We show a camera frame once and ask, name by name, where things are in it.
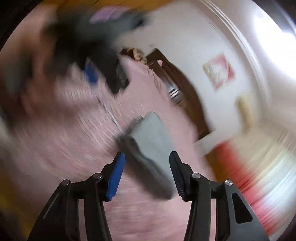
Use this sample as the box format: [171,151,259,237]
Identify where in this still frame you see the grey pants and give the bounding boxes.
[117,112,177,200]

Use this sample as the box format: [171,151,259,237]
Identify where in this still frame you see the clothes pile on nightstand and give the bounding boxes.
[126,48,147,64]

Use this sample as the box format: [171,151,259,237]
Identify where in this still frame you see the dark wooden headboard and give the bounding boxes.
[120,48,211,140]

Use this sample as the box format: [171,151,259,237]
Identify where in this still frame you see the cream and red curtain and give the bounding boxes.
[213,125,295,240]

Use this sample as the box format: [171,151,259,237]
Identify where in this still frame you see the pink floral bedspread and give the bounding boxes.
[1,56,214,240]

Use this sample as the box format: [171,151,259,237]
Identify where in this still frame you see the framed wedding photo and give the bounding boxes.
[203,52,235,90]

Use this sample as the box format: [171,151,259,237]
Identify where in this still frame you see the wall air conditioner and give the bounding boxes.
[236,94,256,130]

